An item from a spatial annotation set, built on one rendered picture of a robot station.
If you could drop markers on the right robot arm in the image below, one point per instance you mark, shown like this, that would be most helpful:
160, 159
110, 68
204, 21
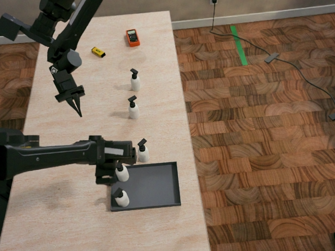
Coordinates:
18, 156

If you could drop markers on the orange pocket multimeter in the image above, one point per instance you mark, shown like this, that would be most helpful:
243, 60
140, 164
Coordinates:
133, 37

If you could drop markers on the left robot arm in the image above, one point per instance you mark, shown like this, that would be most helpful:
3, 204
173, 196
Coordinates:
62, 52

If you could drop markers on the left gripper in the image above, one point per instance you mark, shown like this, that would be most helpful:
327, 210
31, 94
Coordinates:
70, 95

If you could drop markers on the white pump bottle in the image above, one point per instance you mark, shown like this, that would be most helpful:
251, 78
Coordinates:
121, 197
133, 108
121, 172
143, 152
135, 80

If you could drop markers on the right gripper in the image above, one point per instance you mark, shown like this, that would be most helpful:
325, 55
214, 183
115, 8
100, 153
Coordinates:
101, 171

